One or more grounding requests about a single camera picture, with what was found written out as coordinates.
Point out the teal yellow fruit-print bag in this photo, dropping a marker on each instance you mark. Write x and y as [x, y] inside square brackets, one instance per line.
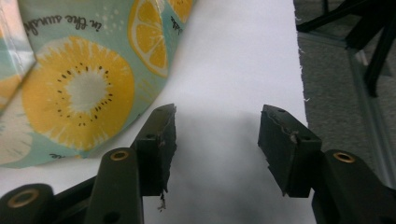
[77, 84]

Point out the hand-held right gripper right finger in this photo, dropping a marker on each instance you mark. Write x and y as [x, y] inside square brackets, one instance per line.
[288, 158]

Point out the metal floor rail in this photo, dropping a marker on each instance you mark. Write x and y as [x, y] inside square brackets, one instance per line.
[367, 102]

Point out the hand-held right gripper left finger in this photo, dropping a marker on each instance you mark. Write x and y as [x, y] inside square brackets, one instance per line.
[155, 155]

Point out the black metal stand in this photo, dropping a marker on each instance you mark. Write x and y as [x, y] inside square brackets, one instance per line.
[370, 37]

